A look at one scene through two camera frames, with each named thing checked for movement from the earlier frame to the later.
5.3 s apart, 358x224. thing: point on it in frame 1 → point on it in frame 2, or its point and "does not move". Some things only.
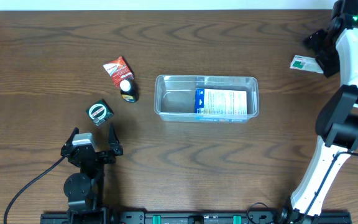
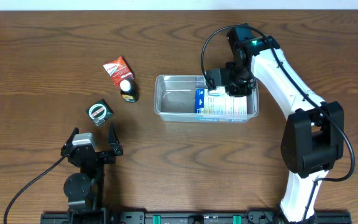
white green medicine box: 306,63 → 219,91
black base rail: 197,217 does not move
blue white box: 220,105 does not move
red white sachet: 119,71 does not move
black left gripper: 114,150 does not move
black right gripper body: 327,53 → 242,79
